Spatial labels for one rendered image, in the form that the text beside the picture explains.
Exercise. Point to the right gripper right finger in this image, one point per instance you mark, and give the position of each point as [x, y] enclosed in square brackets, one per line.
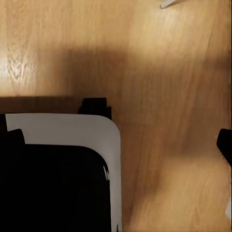
[224, 143]

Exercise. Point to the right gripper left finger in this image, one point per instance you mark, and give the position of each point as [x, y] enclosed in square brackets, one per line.
[11, 145]

